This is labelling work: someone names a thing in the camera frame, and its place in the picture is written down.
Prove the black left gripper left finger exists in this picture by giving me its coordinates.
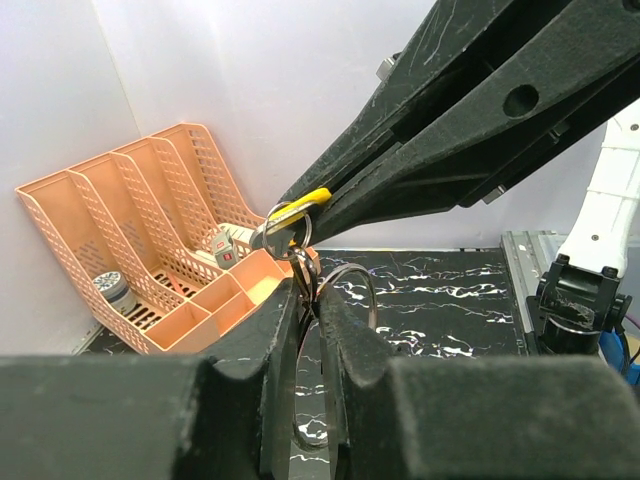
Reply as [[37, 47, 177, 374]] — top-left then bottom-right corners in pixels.
[[1, 279, 302, 479]]

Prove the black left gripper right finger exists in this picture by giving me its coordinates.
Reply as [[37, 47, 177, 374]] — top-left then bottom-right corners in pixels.
[[318, 288, 639, 479]]

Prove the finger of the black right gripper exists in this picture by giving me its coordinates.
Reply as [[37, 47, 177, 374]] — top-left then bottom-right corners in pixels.
[[282, 1, 567, 200], [313, 1, 639, 239]]

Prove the large metal keyring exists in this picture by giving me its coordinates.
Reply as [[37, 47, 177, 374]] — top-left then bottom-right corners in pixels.
[[292, 247, 377, 451]]

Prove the key with yellow tag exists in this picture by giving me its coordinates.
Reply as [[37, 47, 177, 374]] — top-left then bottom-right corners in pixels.
[[249, 187, 332, 260]]

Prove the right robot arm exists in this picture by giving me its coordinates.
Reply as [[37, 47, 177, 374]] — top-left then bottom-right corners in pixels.
[[285, 1, 639, 354]]

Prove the grey round jar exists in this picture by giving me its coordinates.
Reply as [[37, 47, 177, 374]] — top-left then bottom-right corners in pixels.
[[93, 271, 137, 316]]

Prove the orange plastic desk organizer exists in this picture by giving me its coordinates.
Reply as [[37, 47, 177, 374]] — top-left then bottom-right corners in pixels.
[[17, 123, 292, 354]]

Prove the aluminium frame rail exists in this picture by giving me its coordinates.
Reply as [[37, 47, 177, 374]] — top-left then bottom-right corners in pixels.
[[501, 230, 566, 356]]

